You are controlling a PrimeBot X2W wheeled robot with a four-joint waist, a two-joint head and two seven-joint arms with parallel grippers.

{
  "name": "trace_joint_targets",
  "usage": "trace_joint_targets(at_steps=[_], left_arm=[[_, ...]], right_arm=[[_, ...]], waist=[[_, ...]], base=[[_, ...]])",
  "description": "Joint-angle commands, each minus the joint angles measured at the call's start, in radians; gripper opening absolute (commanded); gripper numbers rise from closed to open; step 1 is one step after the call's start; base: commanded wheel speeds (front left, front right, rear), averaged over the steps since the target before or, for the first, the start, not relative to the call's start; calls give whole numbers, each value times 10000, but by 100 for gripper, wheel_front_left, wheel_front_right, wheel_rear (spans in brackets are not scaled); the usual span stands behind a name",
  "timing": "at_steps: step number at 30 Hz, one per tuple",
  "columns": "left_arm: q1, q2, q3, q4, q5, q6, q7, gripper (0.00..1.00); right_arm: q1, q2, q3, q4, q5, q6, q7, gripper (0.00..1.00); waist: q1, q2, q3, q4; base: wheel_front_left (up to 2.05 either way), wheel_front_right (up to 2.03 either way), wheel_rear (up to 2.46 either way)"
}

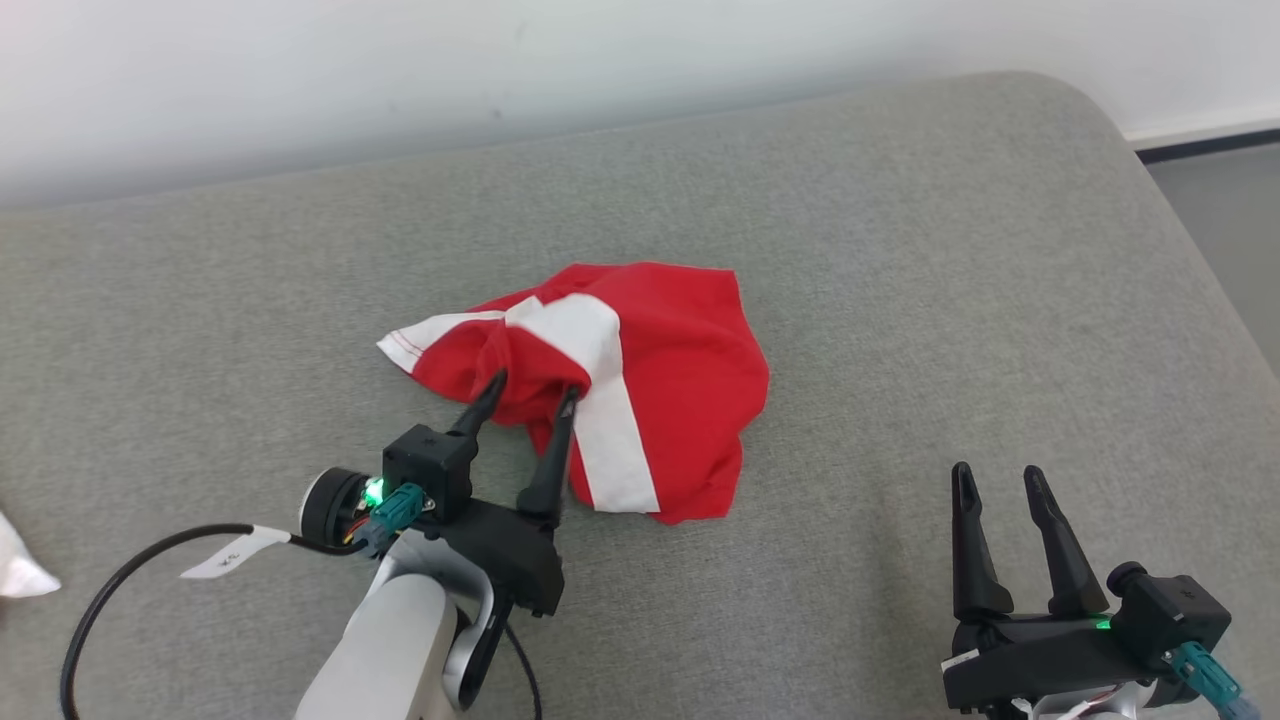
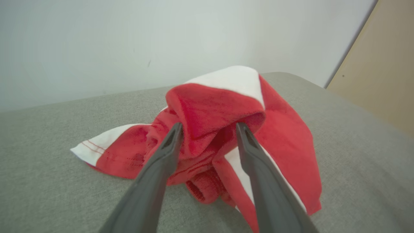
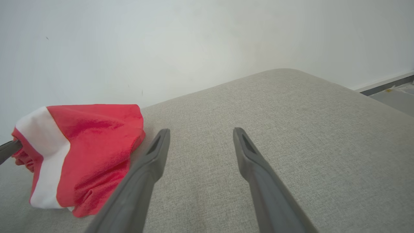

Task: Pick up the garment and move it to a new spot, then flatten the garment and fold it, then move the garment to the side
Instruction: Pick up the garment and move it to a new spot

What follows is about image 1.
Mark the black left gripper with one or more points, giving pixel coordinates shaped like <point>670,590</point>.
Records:
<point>510,560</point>

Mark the red jersey with white sleeves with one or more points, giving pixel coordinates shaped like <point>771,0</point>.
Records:
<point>20,575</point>

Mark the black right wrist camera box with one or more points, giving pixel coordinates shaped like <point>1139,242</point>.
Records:
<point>1170,610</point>

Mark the black wall baseboard strip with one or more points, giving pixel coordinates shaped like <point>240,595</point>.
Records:
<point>1210,146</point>

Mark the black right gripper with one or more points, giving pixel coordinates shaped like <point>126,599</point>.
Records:
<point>1040,655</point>

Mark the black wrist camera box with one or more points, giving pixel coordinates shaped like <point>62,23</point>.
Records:
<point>430,465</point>
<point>1170,610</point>

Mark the red shorts with white stripes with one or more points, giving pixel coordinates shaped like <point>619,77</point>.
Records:
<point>680,380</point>

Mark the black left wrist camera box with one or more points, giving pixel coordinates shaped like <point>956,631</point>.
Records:
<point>430,465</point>

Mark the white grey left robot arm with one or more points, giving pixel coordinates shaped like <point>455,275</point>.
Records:
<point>400,640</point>

